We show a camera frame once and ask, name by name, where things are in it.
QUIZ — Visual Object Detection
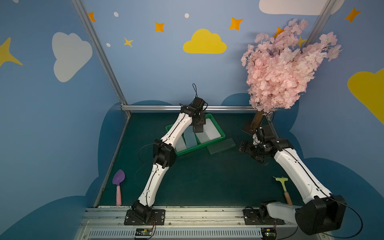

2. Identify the aluminium frame post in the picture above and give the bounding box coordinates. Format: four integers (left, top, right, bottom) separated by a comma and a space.
72, 0, 132, 119
301, 0, 337, 49

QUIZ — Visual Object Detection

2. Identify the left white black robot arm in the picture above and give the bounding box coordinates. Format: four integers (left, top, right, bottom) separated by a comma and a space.
132, 97, 207, 223

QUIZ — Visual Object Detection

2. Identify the aluminium back frame bar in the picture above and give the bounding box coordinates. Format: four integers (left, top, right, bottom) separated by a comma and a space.
121, 105, 254, 112

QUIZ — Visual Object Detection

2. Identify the white opaque pencil case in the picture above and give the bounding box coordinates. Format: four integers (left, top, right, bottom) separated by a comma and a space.
204, 118, 221, 140

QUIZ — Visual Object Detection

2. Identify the right small circuit board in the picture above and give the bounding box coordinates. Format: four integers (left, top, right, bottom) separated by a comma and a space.
261, 228, 277, 240

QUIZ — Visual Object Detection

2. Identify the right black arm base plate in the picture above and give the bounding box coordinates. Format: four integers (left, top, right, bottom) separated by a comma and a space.
243, 208, 285, 226

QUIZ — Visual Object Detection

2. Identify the small circuit board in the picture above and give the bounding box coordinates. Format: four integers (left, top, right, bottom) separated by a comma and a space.
261, 228, 277, 240
134, 228, 153, 240

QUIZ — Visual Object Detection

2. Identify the pink artificial blossom tree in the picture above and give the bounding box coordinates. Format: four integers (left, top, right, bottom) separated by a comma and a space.
241, 19, 342, 133

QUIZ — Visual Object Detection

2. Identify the right aluminium frame post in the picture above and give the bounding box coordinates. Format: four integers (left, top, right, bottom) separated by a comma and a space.
301, 0, 337, 49

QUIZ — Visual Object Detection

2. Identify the dark green pencil case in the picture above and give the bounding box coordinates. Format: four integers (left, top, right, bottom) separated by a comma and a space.
207, 138, 236, 155

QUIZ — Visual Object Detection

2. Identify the light teal frosted pencil case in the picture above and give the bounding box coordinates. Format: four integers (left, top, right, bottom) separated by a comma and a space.
184, 126, 198, 149

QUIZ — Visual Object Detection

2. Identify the aluminium front rail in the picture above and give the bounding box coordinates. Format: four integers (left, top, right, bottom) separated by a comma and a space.
75, 206, 333, 240

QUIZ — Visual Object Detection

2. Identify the left small circuit board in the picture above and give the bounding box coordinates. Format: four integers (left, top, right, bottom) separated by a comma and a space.
134, 228, 153, 240

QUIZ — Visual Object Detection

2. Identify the left aluminium frame post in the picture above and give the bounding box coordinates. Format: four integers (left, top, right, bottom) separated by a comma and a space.
72, 0, 132, 119

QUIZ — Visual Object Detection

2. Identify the purple pink toy shovel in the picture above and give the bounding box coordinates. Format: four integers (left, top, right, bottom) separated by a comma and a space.
113, 170, 125, 206

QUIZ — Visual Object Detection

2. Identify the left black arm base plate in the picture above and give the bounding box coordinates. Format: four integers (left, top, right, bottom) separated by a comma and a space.
124, 209, 166, 226

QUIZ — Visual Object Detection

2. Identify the green toy hammer wooden handle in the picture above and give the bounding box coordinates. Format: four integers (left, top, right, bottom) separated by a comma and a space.
274, 177, 293, 205

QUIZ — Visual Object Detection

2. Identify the green plastic storage tray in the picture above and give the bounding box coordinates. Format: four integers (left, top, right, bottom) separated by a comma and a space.
175, 114, 226, 156

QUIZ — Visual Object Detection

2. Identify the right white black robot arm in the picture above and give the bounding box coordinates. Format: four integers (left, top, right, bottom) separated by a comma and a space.
239, 125, 347, 235

